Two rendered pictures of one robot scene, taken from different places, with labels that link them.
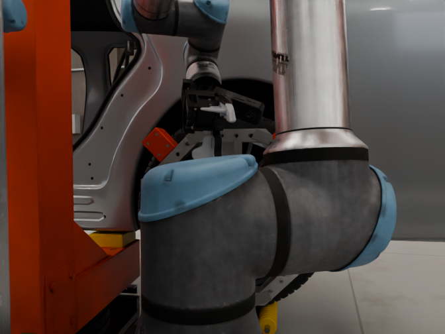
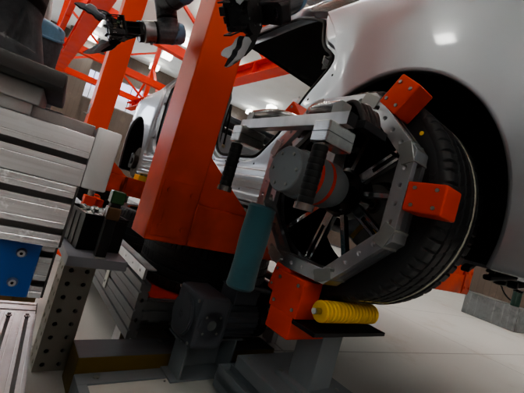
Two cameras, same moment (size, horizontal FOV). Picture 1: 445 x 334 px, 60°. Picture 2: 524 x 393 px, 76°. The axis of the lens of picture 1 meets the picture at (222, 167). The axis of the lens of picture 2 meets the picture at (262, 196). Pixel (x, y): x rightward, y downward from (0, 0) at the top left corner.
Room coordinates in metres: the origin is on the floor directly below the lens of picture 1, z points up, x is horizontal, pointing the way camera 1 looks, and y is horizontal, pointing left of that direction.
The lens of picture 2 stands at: (0.37, -0.59, 0.72)
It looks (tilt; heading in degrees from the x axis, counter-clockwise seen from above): 2 degrees up; 44
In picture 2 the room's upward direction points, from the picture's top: 16 degrees clockwise
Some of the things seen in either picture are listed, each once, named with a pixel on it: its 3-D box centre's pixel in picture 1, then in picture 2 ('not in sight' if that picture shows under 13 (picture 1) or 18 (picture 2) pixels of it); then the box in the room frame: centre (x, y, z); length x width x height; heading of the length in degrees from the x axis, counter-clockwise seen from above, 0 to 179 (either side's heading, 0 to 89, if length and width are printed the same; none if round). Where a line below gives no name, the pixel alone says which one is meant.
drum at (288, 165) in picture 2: not in sight; (309, 178); (1.13, -0.01, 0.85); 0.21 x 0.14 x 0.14; 171
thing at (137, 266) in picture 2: not in sight; (88, 228); (1.26, 1.75, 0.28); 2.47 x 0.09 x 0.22; 81
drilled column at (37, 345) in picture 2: not in sight; (65, 305); (0.84, 0.65, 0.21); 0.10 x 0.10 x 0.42; 81
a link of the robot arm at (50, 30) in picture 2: not in sight; (34, 41); (0.51, 0.51, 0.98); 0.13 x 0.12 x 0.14; 85
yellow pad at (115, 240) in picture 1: (112, 236); not in sight; (1.54, 0.44, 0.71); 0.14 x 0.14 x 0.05; 81
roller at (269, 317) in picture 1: (268, 310); (347, 313); (1.29, -0.16, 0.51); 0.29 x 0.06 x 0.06; 171
